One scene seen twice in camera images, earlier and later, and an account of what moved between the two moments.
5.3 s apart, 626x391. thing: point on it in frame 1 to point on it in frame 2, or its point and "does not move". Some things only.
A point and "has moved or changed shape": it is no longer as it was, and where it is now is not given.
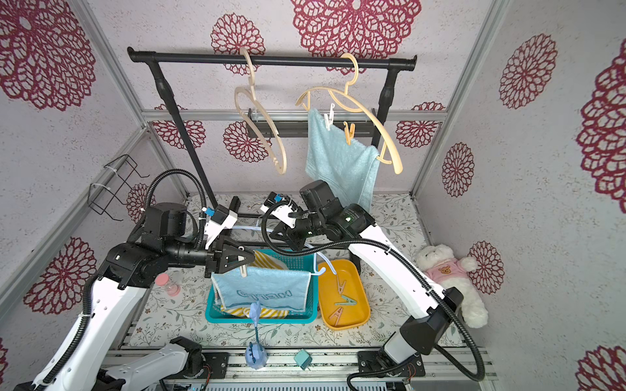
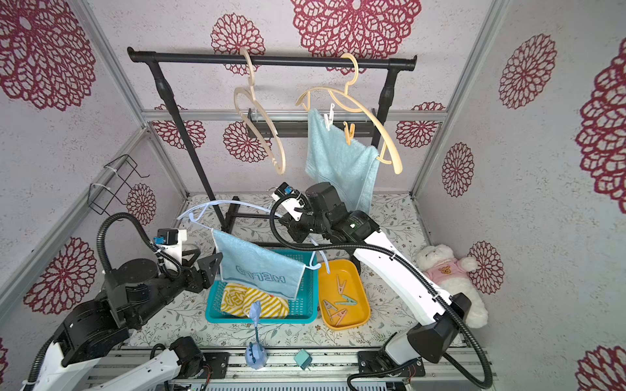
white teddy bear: x=452 y=274 does not move
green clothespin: x=350 y=301 does not move
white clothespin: x=329 y=120 does not move
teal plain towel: x=350 y=170 does not move
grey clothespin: x=244 y=269 to x=328 y=305
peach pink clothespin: x=340 y=287 does not move
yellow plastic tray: x=342 y=297 does not move
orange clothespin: x=349 y=134 does not move
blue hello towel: x=269 y=287 has moved or changed shape
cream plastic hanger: x=251 y=90 does not move
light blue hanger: x=311 y=248 to x=192 y=214
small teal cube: x=303 y=358 does not move
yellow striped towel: x=260 y=261 to x=236 y=299
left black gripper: x=218 y=259 to x=199 y=283
